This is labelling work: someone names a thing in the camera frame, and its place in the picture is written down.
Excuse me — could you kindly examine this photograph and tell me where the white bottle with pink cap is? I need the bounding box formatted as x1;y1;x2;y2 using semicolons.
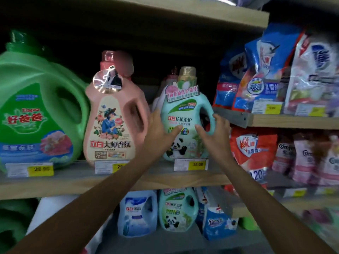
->
152;67;180;113

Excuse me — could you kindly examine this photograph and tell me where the light blue detergent bottle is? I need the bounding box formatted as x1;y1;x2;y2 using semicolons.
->
118;190;158;238

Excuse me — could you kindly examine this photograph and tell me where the large green detergent bottle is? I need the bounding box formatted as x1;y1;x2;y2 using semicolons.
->
0;30;91;173

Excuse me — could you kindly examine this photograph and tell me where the small teal panda detergent bottle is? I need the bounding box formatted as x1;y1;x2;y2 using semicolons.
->
158;187;199;232

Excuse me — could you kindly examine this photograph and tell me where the grey shelf board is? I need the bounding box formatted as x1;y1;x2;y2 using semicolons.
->
97;223;266;254

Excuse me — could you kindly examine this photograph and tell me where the white yellow price tag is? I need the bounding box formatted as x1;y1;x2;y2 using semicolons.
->
173;158;209;172
251;100;283;115
283;188;308;198
94;160;130;174
315;186;339;196
5;162;54;178
295;104;327;117

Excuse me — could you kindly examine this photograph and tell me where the small green package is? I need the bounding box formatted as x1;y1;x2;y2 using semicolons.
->
239;216;260;231

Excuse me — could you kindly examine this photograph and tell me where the red detergent bag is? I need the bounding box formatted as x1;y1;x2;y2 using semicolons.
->
230;126;278;183

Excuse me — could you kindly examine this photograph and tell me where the person's right forearm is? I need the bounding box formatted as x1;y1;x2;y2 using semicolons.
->
219;153;338;254

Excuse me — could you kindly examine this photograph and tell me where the pink white softener pouch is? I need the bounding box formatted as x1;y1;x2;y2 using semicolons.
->
272;135;296;175
317;134;339;186
292;133;323;184

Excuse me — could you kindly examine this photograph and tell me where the dark green detergent bottle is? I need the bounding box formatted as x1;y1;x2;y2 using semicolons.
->
0;198;41;253

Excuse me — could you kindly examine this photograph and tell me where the wooden shelf board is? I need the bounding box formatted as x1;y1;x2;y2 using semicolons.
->
213;107;339;130
102;0;270;30
206;186;339;218
0;159;231;201

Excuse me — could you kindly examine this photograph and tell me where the person's left hand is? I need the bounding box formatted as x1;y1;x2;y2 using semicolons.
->
143;110;183;163

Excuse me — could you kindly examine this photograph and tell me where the pink detergent bottle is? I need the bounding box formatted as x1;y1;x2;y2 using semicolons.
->
83;50;150;167

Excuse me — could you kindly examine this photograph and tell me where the teal panda detergent bottle gold cap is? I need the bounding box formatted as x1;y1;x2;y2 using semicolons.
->
160;66;216;162

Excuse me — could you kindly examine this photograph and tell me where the dark blue detergent bag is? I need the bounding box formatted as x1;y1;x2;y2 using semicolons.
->
213;50;248;109

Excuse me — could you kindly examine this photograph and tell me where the white clear detergent bag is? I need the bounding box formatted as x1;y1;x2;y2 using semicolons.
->
283;31;339;117

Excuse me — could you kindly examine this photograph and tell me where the blue white detergent bag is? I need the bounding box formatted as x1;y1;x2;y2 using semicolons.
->
202;188;239;241
194;187;209;231

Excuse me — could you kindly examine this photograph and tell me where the blue shark detergent bag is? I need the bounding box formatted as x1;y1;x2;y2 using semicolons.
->
233;23;303;113

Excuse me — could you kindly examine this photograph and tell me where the person's left forearm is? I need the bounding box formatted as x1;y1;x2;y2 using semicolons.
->
7;154;159;254

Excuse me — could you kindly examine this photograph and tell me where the person's right hand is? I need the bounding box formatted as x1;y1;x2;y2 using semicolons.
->
195;113;235;163

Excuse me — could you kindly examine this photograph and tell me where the white package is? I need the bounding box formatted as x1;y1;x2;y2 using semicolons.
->
26;195;113;254

